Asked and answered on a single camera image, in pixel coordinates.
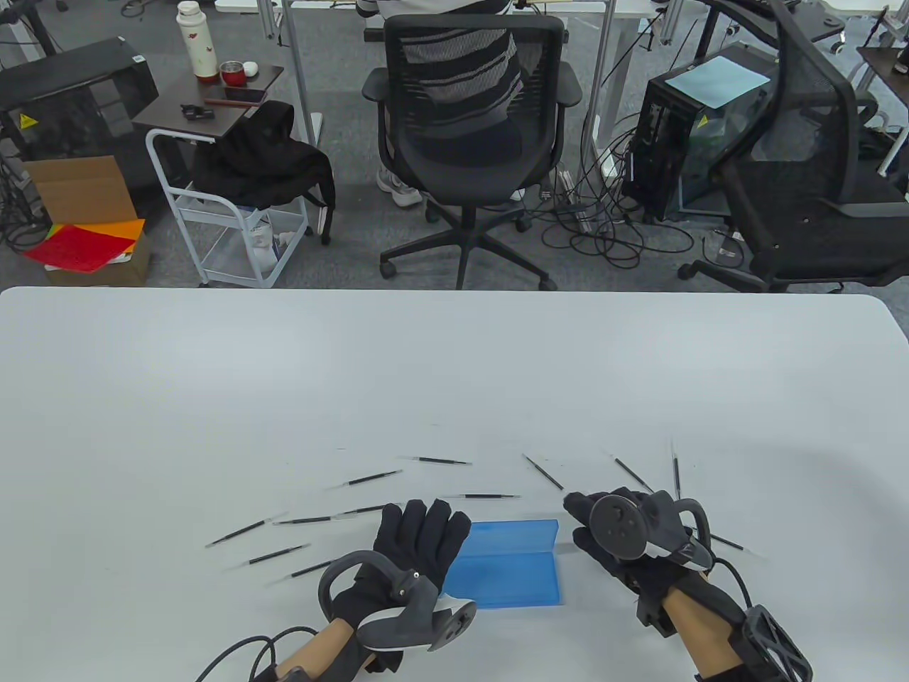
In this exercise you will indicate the person's right hand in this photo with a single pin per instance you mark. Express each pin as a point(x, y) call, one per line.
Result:
point(625, 579)

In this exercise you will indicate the black jacket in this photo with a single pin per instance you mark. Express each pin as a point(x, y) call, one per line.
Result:
point(263, 156)

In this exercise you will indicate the blue translucent stationery box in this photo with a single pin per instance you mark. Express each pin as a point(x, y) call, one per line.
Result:
point(511, 575)

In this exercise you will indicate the brown desk with white leg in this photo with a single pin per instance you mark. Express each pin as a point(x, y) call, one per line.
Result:
point(888, 67)

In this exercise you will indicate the white plastic bag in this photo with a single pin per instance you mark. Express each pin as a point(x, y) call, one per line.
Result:
point(266, 241)

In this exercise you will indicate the black desk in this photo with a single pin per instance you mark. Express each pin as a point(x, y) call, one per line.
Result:
point(817, 28)

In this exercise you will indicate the brown cardboard box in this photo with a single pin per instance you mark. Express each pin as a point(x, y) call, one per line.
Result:
point(78, 188)

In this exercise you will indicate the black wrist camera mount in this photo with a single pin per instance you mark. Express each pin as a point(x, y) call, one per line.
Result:
point(284, 675)
point(753, 625)

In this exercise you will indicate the red pen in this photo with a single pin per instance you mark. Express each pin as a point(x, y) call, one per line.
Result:
point(231, 103)

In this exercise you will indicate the red mug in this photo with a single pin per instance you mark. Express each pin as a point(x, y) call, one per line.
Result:
point(232, 77)

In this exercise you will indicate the person's left forearm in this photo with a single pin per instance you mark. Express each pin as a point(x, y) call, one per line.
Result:
point(319, 643)

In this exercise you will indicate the dark smartphone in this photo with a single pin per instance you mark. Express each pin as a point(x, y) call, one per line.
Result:
point(245, 94)

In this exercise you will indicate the red paper sheet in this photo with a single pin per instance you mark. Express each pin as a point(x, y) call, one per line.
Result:
point(78, 249)

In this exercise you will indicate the white thermos bottle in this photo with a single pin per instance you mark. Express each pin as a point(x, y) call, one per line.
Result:
point(197, 42)

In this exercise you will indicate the black computer tower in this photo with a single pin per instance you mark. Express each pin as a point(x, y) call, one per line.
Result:
point(657, 142)

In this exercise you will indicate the white rolling cart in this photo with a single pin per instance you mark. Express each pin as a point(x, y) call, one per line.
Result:
point(206, 210)

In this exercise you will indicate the white power strip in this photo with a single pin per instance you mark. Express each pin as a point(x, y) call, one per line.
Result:
point(568, 186)

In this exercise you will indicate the dark wooden side table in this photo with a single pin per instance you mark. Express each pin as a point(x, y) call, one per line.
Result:
point(165, 112)

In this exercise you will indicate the person's left hand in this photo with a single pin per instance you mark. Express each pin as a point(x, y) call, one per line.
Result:
point(419, 540)

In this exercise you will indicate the person's right forearm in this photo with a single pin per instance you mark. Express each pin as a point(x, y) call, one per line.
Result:
point(699, 632)

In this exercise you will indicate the black pen refills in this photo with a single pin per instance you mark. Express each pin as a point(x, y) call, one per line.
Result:
point(444, 461)

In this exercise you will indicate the black office chair with headrest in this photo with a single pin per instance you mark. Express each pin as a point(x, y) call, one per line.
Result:
point(838, 234)

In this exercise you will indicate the black mesh office chair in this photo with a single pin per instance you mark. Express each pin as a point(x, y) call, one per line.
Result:
point(469, 163)

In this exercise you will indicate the orange paper sheet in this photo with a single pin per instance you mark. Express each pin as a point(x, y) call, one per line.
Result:
point(131, 227)

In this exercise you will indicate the single black pen refill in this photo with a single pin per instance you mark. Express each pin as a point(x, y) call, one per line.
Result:
point(728, 543)
point(490, 496)
point(677, 472)
point(543, 472)
point(634, 474)

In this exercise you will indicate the white office desk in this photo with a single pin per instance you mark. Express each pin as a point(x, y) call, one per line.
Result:
point(632, 7)

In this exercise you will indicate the black clip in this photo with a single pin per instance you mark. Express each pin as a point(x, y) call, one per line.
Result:
point(195, 111)

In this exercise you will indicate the black grey tracking controller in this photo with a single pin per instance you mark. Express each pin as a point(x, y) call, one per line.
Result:
point(618, 529)
point(398, 625)

